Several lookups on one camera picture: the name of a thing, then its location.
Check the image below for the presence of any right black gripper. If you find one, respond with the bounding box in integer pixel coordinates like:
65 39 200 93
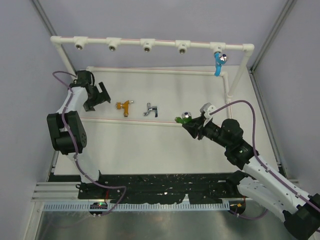
183 115 231 149

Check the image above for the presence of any green water faucet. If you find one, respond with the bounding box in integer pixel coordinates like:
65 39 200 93
174 111 192 125

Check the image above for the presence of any white PVC pipe frame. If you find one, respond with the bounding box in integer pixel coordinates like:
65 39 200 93
50 36 255 134

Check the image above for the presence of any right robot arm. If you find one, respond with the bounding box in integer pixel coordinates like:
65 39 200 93
182 116 320 240

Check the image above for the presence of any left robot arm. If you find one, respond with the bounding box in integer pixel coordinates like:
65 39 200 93
46 70 111 199

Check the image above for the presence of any orange water faucet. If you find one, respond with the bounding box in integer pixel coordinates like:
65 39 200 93
115 100 134 118

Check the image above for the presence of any chrome water faucet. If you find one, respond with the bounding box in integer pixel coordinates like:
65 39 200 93
143 102 158 118

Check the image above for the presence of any blue water faucet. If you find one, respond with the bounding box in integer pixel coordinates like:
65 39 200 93
214 51 228 77

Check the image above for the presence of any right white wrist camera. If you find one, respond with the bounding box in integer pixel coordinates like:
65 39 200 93
199 102 217 127

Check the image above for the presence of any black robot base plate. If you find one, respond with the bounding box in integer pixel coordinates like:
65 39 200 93
76 170 248 205

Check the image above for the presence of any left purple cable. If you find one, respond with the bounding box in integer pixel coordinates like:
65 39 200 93
52 70 127 217

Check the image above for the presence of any white slotted cable duct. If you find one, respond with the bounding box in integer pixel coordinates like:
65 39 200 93
43 201 230 212

